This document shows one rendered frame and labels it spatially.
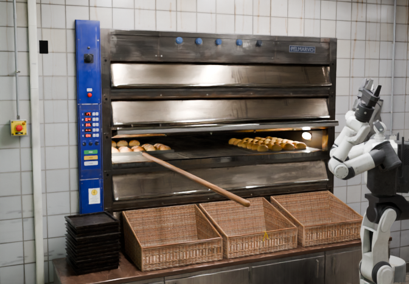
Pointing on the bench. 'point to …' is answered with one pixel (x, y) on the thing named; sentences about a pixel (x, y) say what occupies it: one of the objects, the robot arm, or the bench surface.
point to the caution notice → (94, 196)
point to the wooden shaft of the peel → (200, 181)
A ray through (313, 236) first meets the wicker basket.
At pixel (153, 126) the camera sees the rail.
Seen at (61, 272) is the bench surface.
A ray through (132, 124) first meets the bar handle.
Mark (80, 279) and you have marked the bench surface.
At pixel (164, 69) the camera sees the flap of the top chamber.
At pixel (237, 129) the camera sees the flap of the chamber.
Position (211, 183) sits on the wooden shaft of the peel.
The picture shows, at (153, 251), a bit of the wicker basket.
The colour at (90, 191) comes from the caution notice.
